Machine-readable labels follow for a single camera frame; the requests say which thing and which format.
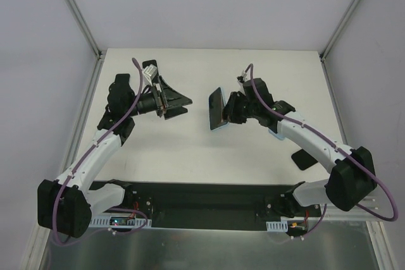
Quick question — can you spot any light blue cased phone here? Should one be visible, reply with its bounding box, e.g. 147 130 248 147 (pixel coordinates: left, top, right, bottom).
208 87 228 131

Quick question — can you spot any purple cable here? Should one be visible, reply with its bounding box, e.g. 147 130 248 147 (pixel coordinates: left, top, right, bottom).
245 63 399 245
50 58 149 247

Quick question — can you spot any left white cable duct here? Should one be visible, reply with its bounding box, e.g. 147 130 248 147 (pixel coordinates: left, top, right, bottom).
89 216 152 229

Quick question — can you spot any right aluminium corner post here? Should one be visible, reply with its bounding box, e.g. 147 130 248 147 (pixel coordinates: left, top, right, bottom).
319 0 385 61

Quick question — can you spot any left aluminium corner post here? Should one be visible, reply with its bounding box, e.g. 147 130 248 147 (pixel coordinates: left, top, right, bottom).
49 0 107 61

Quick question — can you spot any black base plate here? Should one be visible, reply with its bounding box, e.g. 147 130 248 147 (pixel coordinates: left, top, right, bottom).
91 180 361 230

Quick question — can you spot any light blue phone case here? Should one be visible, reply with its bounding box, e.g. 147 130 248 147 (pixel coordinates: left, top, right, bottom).
268 129 285 140

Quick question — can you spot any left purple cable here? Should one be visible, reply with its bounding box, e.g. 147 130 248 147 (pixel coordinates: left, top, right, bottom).
50 58 149 247

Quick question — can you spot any right white cable duct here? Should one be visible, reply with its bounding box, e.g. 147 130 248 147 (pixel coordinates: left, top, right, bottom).
266 220 289 233

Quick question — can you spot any white cable duct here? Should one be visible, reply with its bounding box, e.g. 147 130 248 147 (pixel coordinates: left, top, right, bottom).
266 220 289 233
89 216 152 229

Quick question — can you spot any black smartphone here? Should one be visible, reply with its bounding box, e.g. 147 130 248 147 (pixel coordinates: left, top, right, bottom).
142 59 158 78
115 73 130 85

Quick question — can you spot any aluminium corner post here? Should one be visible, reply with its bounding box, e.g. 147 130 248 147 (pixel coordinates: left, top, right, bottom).
319 0 385 61
49 0 107 61

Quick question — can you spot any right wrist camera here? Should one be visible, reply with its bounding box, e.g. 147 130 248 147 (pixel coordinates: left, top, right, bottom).
237 70 248 86

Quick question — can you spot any black cased phone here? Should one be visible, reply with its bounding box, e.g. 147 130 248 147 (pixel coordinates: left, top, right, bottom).
291 149 318 171

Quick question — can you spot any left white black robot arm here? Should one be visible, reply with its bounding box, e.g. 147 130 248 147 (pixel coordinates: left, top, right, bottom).
37 73 192 238

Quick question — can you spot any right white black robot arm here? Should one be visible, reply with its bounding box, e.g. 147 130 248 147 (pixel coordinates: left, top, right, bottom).
219 91 377 218

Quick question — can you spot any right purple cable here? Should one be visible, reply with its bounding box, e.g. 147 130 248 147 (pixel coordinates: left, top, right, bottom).
245 63 399 245

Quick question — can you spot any aluminium frame rail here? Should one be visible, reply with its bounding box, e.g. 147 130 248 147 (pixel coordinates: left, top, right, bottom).
322 195 380 220

